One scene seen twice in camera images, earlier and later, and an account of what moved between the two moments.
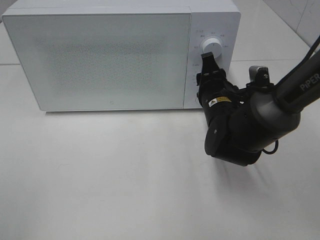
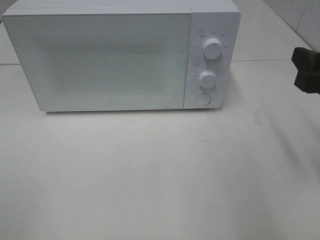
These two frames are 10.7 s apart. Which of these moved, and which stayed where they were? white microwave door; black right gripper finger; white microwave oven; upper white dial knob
Moved: black right gripper finger
Stayed: upper white dial knob; white microwave door; white microwave oven
